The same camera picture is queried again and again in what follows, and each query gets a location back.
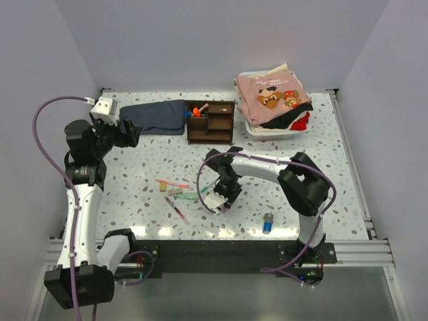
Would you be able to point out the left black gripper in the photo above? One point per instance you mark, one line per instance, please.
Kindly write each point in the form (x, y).
(130, 138)

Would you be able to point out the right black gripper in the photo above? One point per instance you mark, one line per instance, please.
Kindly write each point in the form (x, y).
(232, 197)

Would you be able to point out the black orange highlighter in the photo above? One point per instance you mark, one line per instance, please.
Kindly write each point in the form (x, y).
(196, 112)

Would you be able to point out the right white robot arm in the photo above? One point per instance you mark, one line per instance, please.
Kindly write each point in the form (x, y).
(307, 189)

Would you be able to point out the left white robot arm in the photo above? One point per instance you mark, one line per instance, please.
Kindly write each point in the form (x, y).
(84, 273)

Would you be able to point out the green capped white marker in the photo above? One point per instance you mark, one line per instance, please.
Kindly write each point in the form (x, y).
(206, 187)

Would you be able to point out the folded dark blue cloth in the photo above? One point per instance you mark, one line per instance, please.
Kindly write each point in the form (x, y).
(157, 118)

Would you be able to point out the orange gel pen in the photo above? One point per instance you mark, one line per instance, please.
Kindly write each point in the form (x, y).
(176, 184)

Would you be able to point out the blue grey pencil sharpener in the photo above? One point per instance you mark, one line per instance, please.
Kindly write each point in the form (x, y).
(268, 223)

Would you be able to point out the tan eraser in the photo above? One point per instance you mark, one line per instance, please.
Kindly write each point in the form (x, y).
(175, 191)

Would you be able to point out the white laundry basket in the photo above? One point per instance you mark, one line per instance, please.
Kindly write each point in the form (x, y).
(259, 133)

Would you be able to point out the dark red gel pen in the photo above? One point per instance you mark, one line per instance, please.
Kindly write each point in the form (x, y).
(176, 209)

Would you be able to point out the brown wooden desk organizer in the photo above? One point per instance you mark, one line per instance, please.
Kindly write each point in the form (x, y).
(214, 126)

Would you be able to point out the yellow sticky note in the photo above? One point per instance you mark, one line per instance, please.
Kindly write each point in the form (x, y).
(162, 187)

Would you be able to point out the black garment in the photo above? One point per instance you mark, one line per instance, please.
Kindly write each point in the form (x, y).
(285, 120)

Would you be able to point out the pink pixel-print shirt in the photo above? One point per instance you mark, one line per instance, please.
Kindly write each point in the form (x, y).
(264, 97)

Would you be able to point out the red garment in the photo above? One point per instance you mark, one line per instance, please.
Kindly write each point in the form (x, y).
(301, 123)

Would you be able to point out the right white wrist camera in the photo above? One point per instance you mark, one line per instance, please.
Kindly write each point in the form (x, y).
(214, 202)

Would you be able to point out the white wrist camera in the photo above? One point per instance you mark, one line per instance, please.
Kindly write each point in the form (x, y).
(214, 202)
(106, 110)

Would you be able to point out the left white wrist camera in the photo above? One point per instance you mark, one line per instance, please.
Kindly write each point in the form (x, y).
(106, 110)

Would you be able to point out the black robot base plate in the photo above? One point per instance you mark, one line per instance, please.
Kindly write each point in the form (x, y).
(226, 257)

